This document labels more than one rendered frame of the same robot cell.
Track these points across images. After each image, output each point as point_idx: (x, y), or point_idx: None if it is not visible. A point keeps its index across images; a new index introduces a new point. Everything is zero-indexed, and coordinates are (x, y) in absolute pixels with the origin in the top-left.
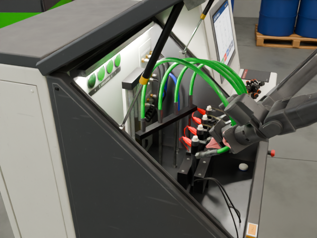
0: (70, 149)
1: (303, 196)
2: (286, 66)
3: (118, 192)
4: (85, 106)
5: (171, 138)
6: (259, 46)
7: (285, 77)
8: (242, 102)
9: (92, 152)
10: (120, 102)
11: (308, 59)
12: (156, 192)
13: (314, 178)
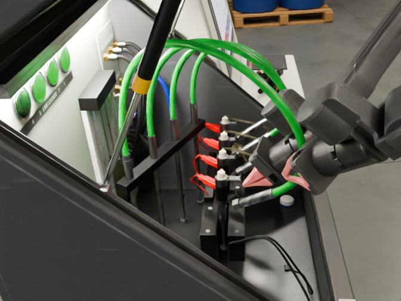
0: (3, 249)
1: (343, 216)
2: (278, 49)
3: None
4: (19, 160)
5: (169, 177)
6: (239, 29)
7: (360, 49)
8: (337, 99)
9: (52, 247)
10: (82, 135)
11: (395, 13)
12: (193, 297)
13: (350, 189)
